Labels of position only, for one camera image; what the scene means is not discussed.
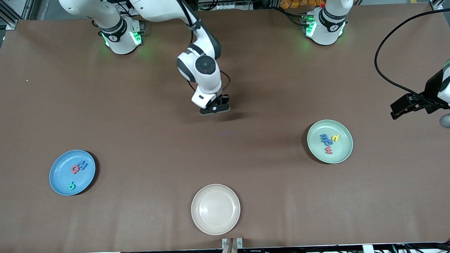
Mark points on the white power strip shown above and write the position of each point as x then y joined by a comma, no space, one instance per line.
147,3

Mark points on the blue rounded foam letter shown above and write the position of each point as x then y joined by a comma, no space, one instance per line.
329,142

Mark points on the yellow foam letter n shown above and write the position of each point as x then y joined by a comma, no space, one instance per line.
335,138

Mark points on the red foam letter w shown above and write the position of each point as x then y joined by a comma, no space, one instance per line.
328,150

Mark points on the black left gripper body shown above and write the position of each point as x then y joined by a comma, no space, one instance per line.
431,89

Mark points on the aluminium camera mast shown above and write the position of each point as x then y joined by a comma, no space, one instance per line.
231,244

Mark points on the blue foam letter m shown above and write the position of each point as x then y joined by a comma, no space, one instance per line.
324,137

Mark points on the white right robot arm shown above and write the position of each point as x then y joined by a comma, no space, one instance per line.
204,67

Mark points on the teal foam letter R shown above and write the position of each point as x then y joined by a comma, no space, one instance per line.
71,186

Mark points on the blue plate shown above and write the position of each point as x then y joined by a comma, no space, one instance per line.
72,178

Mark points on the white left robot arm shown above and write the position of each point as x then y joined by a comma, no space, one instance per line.
330,21

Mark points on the beige plate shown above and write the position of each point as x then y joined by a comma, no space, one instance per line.
216,209

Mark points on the green plate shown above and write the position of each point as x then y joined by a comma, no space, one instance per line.
342,154

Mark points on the red foam letter Q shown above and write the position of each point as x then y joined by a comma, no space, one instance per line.
75,169

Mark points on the large blue foam letter W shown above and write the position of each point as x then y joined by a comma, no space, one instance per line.
83,166

